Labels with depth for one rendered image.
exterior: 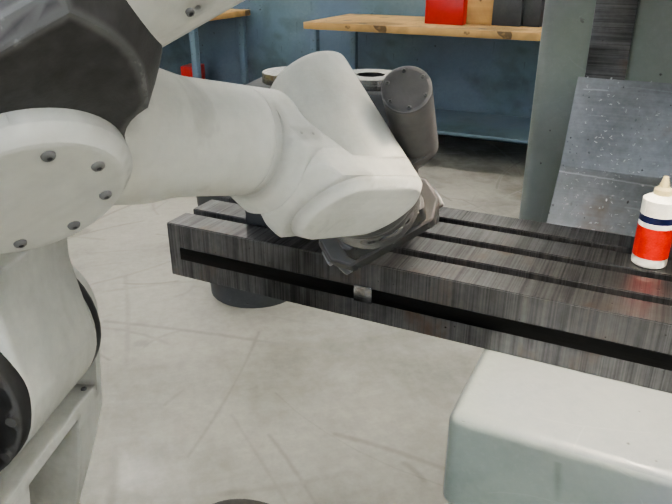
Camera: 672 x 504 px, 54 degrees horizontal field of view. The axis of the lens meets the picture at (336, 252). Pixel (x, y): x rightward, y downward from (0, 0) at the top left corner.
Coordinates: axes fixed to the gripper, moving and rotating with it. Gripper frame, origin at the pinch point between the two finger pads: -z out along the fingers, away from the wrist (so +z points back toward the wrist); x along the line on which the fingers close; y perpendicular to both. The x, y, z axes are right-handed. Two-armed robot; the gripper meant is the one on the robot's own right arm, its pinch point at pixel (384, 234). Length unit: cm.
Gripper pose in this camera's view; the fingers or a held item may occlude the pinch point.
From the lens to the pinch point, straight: 69.4
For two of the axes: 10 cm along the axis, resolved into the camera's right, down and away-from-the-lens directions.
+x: 8.7, -5.0, -0.5
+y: -4.6, -8.3, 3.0
